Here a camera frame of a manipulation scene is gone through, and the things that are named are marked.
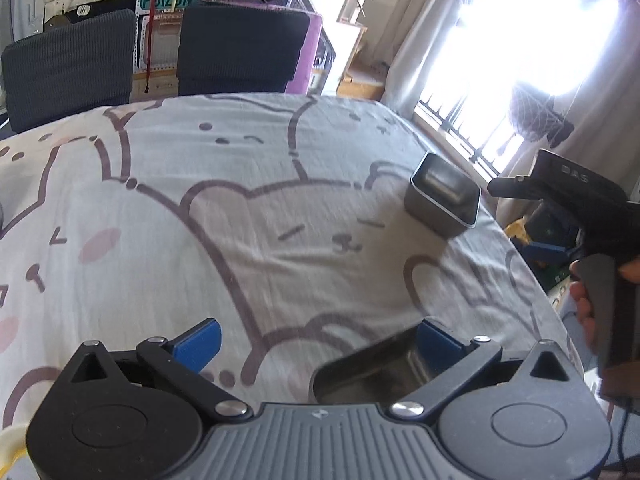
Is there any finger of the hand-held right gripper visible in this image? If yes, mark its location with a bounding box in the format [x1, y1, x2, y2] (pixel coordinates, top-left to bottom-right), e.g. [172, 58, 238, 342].
[487, 174, 541, 200]
[529, 241, 576, 267]

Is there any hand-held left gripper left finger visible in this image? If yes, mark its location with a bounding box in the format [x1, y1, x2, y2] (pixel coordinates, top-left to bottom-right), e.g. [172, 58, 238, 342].
[54, 317, 254, 423]

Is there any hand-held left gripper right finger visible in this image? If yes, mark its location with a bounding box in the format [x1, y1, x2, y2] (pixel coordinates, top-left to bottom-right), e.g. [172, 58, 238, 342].
[387, 316, 587, 421]

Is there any large square metal dish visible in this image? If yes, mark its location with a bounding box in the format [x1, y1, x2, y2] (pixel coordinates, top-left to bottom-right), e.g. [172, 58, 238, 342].
[310, 325, 472, 406]

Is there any small square metal tin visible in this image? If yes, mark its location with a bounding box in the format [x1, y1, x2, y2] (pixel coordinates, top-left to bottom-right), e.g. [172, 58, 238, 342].
[404, 152, 482, 239]

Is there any person's right hand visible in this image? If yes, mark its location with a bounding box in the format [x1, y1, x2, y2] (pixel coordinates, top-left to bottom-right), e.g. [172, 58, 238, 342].
[569, 257, 640, 357]

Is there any black window railing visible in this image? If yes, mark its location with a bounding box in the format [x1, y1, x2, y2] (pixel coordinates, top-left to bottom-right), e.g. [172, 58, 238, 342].
[415, 95, 522, 182]

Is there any dark hanging garment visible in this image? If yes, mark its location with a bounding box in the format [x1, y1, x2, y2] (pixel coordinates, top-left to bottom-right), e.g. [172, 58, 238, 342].
[507, 85, 576, 144]

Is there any bear print tablecloth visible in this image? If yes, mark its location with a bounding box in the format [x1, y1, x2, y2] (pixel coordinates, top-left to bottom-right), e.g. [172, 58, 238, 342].
[0, 92, 587, 480]

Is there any beige curtain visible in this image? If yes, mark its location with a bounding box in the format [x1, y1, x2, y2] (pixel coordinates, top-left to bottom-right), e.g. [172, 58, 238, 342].
[384, 0, 503, 117]

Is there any white stair cabinet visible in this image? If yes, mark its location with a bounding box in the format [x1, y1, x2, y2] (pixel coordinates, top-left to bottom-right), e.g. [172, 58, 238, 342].
[320, 22, 369, 96]

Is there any dark fabric chair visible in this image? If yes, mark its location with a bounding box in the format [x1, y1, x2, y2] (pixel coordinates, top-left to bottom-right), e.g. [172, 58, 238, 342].
[1, 9, 137, 134]
[177, 2, 312, 99]

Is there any red strap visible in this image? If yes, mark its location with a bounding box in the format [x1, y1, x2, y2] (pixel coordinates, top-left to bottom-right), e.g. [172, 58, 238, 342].
[142, 0, 162, 94]

